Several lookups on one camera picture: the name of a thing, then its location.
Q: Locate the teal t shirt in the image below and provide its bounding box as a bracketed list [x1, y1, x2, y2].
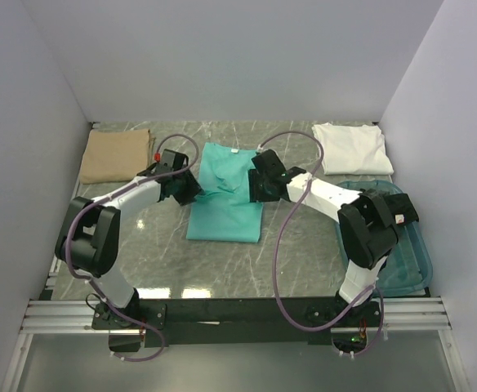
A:
[186, 143, 263, 243]

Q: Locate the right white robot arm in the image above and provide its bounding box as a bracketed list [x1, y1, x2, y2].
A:
[248, 149, 410, 326]

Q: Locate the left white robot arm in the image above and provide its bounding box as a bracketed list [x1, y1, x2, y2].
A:
[55, 149, 203, 328]

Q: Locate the folded tan t shirt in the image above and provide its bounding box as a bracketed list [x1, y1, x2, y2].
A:
[78, 129, 155, 185]

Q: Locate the folded white t shirt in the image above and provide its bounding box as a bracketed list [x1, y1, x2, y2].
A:
[312, 122, 394, 176]

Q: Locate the black t shirt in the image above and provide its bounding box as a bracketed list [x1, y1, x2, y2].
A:
[375, 189, 420, 227]

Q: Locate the black base beam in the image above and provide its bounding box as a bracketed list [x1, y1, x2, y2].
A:
[91, 297, 382, 352]

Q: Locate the blue plastic bin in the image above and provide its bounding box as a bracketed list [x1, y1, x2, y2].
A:
[335, 180, 433, 297]

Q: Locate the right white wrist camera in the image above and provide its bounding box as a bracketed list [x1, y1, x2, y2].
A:
[256, 145, 268, 154]

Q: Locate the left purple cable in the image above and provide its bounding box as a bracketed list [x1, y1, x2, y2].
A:
[65, 133, 201, 363]

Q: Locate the aluminium frame rail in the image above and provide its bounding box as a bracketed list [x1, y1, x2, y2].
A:
[20, 297, 452, 334]

